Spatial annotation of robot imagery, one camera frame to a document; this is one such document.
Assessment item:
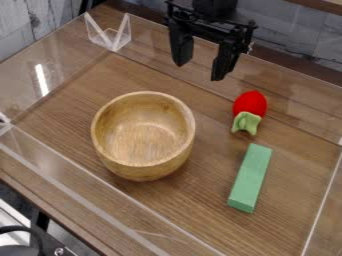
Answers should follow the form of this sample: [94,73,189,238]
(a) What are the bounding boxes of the green rectangular block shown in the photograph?
[227,143,272,213]

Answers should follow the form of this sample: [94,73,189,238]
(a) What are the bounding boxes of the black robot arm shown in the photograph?
[164,0,257,81]

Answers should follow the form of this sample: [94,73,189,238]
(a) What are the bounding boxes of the red plush fruit green leaves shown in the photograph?
[231,90,267,136]

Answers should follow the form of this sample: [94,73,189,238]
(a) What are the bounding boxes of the wooden bowl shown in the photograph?
[90,91,196,182]

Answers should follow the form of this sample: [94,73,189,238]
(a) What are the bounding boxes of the clear acrylic enclosure wall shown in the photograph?
[0,119,224,256]

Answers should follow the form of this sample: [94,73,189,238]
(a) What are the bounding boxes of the black cable lower left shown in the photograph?
[0,225,45,256]

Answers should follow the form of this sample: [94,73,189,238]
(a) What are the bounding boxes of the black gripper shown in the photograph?
[165,0,257,81]

